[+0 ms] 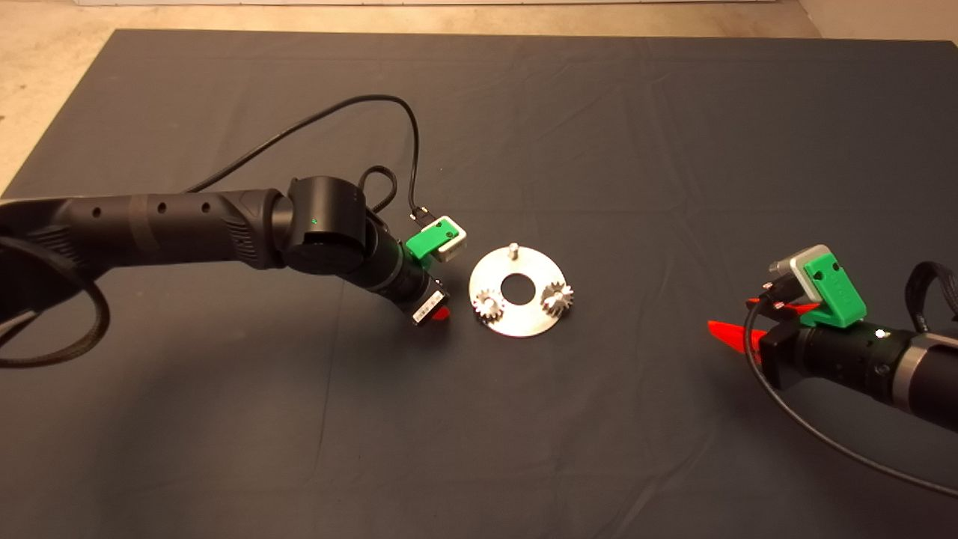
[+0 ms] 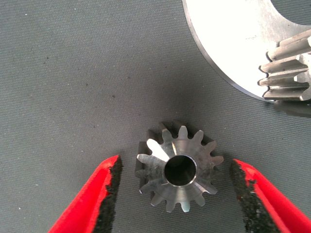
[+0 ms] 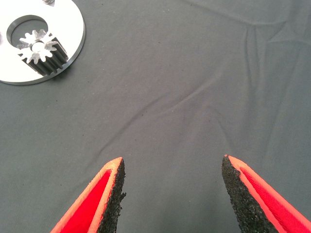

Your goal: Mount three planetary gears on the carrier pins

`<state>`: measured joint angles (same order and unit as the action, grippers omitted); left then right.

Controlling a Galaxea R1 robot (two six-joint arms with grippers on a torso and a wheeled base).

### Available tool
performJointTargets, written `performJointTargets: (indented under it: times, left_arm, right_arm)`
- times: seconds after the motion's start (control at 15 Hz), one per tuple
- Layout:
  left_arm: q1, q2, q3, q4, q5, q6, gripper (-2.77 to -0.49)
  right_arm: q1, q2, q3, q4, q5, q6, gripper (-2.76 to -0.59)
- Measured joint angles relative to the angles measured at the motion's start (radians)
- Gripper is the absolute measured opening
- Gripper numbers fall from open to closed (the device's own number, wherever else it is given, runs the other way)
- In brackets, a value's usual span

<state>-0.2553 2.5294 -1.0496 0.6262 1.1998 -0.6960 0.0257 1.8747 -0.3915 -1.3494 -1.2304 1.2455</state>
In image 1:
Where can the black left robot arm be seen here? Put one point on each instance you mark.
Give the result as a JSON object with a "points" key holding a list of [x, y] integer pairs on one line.
{"points": [[187, 228]]}

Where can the green left camera mount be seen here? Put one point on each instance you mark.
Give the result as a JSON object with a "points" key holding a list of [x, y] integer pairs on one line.
{"points": [[428, 239]]}

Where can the small steel planetary gear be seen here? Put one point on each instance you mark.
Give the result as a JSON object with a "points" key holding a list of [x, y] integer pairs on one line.
{"points": [[488, 305], [556, 297]]}

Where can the round metal carrier plate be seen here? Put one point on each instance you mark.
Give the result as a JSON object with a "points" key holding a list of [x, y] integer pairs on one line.
{"points": [[516, 322]]}

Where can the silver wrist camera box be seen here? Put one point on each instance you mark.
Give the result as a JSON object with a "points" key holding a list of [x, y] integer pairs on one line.
{"points": [[456, 243], [793, 268]]}

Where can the green right camera mount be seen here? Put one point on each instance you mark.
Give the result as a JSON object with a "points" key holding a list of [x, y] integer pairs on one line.
{"points": [[834, 288]]}

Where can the dark grey table cloth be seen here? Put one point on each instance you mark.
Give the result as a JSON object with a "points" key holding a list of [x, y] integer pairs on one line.
{"points": [[224, 449]]}

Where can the braided black harness loop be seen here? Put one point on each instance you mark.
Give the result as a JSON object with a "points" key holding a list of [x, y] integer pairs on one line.
{"points": [[105, 322]]}

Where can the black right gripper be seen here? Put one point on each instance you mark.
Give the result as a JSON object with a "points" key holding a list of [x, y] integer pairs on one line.
{"points": [[831, 355]]}

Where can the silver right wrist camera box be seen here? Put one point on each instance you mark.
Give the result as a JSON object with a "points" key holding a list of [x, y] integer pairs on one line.
{"points": [[793, 268]]}

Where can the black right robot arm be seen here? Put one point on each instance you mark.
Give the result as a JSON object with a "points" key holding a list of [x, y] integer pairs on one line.
{"points": [[932, 382]]}

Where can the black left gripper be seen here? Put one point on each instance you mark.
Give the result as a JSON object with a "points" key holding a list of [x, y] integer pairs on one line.
{"points": [[397, 273]]}

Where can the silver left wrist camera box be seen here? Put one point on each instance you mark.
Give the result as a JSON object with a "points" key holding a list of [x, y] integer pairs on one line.
{"points": [[456, 243]]}

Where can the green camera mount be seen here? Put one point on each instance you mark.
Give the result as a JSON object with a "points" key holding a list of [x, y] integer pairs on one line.
{"points": [[834, 288], [428, 239]]}

